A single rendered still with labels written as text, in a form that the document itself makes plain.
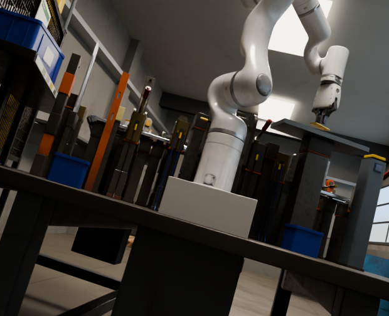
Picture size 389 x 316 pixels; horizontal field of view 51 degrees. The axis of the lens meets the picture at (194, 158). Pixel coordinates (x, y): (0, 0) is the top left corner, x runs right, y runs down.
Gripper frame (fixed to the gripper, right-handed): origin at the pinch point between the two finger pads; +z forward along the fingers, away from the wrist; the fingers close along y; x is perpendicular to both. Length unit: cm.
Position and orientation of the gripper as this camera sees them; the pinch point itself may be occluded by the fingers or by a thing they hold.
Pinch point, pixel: (320, 121)
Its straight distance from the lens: 172.1
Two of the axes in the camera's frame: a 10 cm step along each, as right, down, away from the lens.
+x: -8.1, -3.2, -4.9
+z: -2.8, 9.5, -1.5
